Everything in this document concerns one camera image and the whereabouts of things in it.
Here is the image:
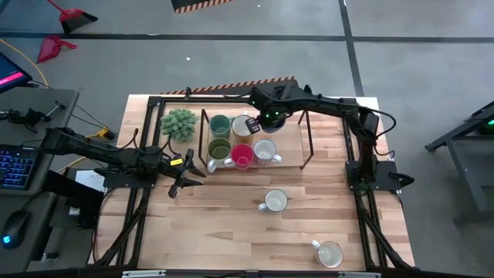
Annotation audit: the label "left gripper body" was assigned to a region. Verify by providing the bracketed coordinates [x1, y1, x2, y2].
[156, 149, 195, 198]

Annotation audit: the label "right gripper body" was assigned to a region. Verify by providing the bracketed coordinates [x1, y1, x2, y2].
[256, 100, 289, 123]

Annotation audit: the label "olive green mug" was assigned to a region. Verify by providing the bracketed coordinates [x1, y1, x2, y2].
[205, 137, 232, 174]

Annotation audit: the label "white mug red pattern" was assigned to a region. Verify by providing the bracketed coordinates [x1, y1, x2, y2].
[252, 138, 283, 168]

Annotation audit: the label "red mug white handle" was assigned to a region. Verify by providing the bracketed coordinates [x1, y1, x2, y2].
[225, 143, 255, 171]

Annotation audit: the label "teal mug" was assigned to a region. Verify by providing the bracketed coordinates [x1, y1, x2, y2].
[208, 114, 232, 139]

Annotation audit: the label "white mug blue pattern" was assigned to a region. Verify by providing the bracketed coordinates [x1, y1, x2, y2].
[257, 188, 289, 214]

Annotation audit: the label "white mug grey diamonds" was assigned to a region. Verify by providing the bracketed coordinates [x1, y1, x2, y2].
[310, 239, 344, 270]

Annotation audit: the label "artificial plant patterned pot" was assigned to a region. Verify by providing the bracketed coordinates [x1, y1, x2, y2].
[160, 107, 199, 143]

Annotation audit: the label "wooden shelf black legs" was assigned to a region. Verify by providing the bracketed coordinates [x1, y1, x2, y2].
[198, 108, 314, 171]

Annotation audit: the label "hazard striped black mat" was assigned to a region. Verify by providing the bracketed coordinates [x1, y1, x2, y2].
[160, 76, 298, 97]
[171, 0, 234, 15]

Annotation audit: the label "white paper sheet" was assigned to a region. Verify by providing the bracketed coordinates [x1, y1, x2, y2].
[75, 169, 107, 193]

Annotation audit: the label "black clamp tool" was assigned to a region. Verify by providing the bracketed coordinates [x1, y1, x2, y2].
[0, 100, 66, 134]

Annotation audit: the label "backlit black keyboard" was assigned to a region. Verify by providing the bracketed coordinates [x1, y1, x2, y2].
[0, 144, 44, 191]

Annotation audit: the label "grey side desk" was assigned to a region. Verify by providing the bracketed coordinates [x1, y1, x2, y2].
[0, 87, 80, 273]

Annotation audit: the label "black computer mouse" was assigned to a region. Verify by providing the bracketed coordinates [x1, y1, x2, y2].
[1, 210, 31, 249]

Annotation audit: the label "red dustpan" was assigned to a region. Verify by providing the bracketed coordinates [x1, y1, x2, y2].
[36, 36, 78, 64]

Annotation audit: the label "computer monitor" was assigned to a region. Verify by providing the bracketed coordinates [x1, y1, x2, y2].
[0, 52, 34, 95]

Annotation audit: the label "dark metal stand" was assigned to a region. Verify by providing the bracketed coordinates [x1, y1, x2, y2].
[424, 100, 494, 225]

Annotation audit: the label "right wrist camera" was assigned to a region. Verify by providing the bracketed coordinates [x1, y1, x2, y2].
[245, 117, 262, 135]

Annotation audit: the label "black aluminium table frame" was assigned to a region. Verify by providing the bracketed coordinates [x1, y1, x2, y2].
[94, 94, 416, 271]

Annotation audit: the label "silver metal bracket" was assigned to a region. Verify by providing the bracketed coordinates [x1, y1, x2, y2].
[337, 271, 382, 278]
[121, 270, 167, 278]

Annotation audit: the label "yellow floor cable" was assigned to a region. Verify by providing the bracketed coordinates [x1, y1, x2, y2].
[0, 37, 113, 175]

